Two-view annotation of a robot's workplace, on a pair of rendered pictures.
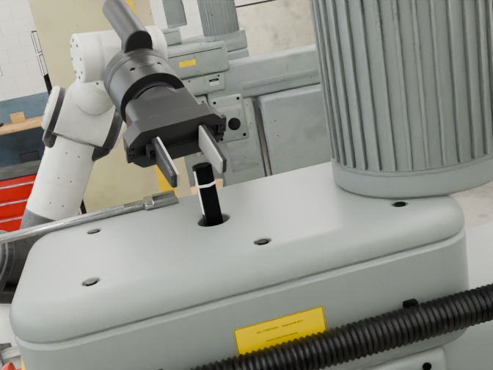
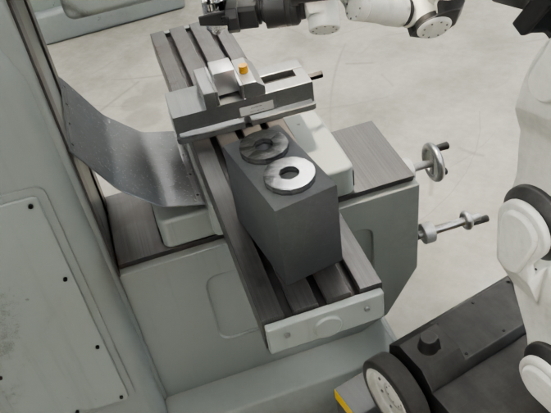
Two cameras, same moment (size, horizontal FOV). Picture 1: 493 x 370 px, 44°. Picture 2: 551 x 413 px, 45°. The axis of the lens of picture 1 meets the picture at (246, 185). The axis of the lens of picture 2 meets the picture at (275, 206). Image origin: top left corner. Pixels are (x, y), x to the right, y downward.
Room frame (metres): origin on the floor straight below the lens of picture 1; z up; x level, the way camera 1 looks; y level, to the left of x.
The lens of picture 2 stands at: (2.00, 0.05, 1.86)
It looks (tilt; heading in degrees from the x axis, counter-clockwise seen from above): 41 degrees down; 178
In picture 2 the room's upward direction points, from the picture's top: 9 degrees counter-clockwise
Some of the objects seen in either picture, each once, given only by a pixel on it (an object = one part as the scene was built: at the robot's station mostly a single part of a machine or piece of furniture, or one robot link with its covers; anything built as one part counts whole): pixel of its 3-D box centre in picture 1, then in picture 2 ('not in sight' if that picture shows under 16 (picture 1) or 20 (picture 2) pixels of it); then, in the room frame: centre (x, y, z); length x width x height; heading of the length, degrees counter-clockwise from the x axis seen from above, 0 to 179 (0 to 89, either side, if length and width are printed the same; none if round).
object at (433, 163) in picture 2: not in sight; (421, 165); (0.56, 0.54, 0.64); 0.16 x 0.12 x 0.12; 99
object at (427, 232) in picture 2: not in sight; (453, 224); (0.70, 0.59, 0.52); 0.22 x 0.06 x 0.06; 99
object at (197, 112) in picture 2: not in sight; (238, 92); (0.58, 0.06, 1.00); 0.35 x 0.15 x 0.11; 98
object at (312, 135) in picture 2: not in sight; (244, 170); (0.64, 0.04, 0.80); 0.50 x 0.35 x 0.12; 99
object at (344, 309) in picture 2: not in sight; (239, 138); (0.64, 0.04, 0.90); 1.24 x 0.23 x 0.08; 9
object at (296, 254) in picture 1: (239, 279); not in sight; (0.64, 0.03, 1.81); 0.47 x 0.26 x 0.16; 99
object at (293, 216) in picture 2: not in sight; (282, 200); (1.06, 0.10, 1.04); 0.22 x 0.12 x 0.20; 18
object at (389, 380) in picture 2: not in sight; (395, 395); (1.17, 0.29, 0.50); 0.20 x 0.05 x 0.20; 22
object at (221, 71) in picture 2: not in sight; (222, 76); (0.59, 0.03, 1.05); 0.06 x 0.05 x 0.06; 8
